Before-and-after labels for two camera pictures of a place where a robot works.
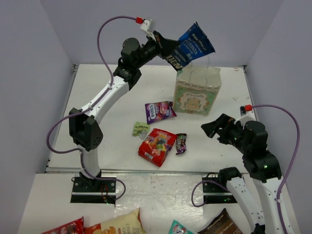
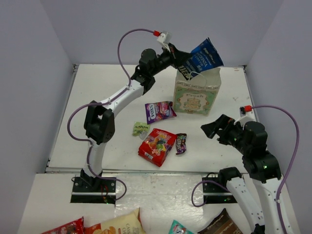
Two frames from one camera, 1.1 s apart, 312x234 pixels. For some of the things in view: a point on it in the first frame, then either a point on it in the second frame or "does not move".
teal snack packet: x=177 y=228 does not move
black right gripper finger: x=210 y=128 does not move
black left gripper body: x=160 y=46 → x=176 y=56
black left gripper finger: x=164 y=46 → x=177 y=56
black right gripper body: x=232 y=134 does not move
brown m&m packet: x=180 y=142 does not move
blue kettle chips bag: x=193 y=44 → x=204 y=57
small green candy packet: x=141 y=129 does not move
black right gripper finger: x=222 y=121 does not move
